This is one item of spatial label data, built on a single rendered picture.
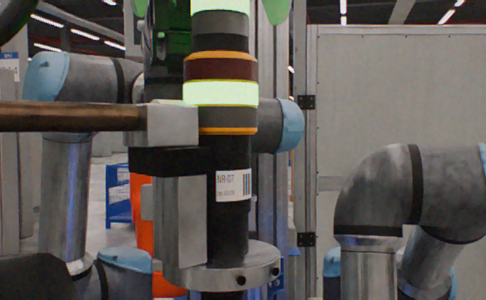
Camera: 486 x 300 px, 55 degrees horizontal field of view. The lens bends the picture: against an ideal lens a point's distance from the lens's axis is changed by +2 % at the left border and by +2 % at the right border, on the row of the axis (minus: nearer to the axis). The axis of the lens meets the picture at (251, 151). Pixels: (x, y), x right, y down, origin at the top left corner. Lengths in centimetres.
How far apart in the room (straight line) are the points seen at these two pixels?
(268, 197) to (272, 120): 58
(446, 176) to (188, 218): 46
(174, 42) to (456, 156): 45
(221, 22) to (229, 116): 5
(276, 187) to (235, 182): 90
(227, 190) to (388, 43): 201
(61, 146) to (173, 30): 57
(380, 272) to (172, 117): 47
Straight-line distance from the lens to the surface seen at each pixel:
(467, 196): 67
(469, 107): 237
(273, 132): 59
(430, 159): 66
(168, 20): 35
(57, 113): 22
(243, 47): 27
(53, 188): 92
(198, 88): 26
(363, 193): 65
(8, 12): 23
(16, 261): 39
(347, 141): 215
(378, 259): 66
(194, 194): 25
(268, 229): 117
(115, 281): 103
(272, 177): 115
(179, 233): 25
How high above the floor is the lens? 154
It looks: 3 degrees down
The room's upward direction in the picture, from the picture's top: straight up
